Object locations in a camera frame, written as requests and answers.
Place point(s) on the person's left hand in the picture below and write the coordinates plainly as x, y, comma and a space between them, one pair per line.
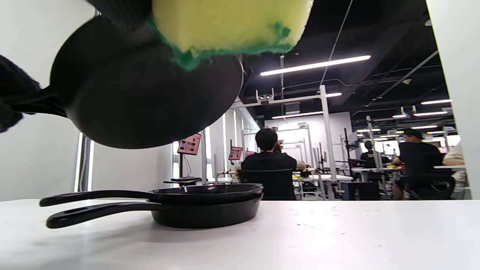
11, 86

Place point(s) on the person's right hand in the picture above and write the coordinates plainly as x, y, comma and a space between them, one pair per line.
120, 13

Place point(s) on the black cast iron frying pan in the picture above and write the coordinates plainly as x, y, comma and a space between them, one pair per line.
206, 215
225, 194
150, 101

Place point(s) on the yellow green sponge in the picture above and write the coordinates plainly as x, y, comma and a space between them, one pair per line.
225, 22

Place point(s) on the red board panel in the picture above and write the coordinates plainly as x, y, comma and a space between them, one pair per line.
235, 153
189, 144

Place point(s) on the ceiling light bars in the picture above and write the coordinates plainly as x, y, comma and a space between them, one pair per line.
315, 65

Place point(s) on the black mesh office chair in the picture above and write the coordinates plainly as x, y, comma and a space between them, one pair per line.
268, 183

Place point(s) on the white work desk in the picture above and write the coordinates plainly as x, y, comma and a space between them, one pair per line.
326, 177

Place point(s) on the white metal frame rig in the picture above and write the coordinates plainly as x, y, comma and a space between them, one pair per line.
325, 131

